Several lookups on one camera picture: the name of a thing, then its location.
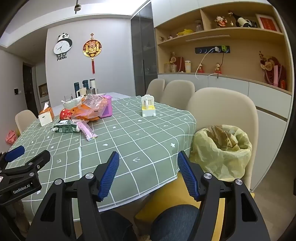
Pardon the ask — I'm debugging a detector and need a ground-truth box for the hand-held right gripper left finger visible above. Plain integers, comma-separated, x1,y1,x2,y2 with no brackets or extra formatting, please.
26,151,120,241

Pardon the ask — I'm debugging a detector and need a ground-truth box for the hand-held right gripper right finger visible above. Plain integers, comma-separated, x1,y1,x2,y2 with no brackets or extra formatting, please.
177,151,271,241

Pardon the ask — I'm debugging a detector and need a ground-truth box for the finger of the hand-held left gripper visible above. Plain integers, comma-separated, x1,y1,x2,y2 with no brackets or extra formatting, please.
0,150,51,180
0,145,25,168

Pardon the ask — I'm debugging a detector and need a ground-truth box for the yellow bag lined bin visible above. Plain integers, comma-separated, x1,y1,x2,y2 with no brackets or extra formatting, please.
190,125,253,181

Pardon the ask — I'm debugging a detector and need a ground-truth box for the green snack packet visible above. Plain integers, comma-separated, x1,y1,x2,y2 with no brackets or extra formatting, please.
51,120,81,134

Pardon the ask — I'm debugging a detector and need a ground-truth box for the pink wrapper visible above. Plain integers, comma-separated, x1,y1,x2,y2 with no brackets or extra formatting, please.
76,120,98,141

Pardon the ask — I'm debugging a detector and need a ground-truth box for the red gold snack packet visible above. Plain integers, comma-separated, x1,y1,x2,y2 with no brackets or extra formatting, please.
60,108,74,120

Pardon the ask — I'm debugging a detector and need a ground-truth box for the orange plastic bag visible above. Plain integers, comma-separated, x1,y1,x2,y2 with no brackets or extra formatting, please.
69,94,109,122

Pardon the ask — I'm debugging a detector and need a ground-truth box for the person's left hand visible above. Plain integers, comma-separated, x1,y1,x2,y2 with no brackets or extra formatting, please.
13,200,25,224

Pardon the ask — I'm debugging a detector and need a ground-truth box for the yellow cushion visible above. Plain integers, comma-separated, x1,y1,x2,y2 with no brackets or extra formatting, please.
134,178,255,241

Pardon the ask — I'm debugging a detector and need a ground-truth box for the beige dining chair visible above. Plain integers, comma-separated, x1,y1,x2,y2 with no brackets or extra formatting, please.
186,88,259,193
162,80,196,111
15,110,38,135
146,78,165,97

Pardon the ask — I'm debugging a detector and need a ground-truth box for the orange white tissue box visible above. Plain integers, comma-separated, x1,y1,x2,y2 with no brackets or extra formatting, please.
38,102,55,126

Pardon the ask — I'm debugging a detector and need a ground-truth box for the green checked tablecloth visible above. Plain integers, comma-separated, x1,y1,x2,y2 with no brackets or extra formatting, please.
6,95,197,212

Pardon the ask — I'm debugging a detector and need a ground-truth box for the person's right leg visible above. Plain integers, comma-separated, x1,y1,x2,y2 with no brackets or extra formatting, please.
150,204,201,241

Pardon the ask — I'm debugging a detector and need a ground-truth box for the person's leg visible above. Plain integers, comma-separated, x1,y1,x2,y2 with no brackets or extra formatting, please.
99,210,139,241
150,204,201,241

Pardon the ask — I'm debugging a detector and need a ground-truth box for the person's left leg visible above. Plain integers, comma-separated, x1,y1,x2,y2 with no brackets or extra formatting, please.
99,210,139,241

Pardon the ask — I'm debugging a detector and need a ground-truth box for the white bowl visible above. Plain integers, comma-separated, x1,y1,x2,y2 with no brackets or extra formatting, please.
62,97,82,109

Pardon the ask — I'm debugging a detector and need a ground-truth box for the purple toy bin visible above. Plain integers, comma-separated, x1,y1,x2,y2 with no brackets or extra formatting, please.
98,95,113,118

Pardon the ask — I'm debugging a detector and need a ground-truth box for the dark wooden door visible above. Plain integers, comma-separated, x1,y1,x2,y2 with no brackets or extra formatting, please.
23,62,38,113

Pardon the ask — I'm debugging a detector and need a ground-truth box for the white yellow toy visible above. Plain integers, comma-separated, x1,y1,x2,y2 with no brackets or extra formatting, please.
141,95,157,118

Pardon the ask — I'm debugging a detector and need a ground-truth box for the white low cabinet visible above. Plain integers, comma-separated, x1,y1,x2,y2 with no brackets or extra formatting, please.
157,73,292,190

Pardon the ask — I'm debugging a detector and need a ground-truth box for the tall red box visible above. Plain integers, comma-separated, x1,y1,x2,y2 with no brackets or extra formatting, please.
177,56,186,72

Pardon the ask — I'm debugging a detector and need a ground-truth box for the flower vase ornament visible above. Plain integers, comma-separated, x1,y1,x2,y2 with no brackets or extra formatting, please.
169,52,179,72

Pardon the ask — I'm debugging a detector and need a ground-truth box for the wooden shelf unit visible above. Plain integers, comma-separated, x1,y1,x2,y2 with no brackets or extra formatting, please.
154,0,293,95

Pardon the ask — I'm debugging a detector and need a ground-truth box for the black power strip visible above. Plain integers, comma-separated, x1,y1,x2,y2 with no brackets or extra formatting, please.
195,46,231,54

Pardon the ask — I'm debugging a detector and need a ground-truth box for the grey glass cabinet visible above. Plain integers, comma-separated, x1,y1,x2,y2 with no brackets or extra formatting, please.
131,9,158,98

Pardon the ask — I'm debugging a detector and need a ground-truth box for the shelf light bar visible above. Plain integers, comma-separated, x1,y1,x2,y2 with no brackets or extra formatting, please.
186,34,231,42

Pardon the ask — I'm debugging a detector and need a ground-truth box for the red fortune figurine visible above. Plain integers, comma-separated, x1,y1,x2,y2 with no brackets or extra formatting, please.
214,16,228,29

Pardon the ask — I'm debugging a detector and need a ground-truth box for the wine bottle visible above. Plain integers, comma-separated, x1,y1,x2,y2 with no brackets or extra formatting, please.
228,11,251,27

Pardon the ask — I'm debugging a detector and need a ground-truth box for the red framed picture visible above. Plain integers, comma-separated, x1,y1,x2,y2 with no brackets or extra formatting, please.
255,13,280,32

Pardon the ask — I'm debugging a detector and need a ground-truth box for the framed wall picture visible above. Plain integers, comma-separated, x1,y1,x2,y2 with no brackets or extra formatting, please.
38,83,48,98

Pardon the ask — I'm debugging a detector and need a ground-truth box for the white cable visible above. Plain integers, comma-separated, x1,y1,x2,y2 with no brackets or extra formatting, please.
195,50,217,80

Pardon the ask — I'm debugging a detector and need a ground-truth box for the panda wall clock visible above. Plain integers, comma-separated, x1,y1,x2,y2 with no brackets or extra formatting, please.
54,32,73,61

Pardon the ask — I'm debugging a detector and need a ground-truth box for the dark cable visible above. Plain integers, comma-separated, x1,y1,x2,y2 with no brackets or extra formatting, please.
217,53,225,79

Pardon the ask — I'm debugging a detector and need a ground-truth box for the red gold wall ornament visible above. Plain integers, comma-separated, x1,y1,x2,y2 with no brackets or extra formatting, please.
83,33,102,74

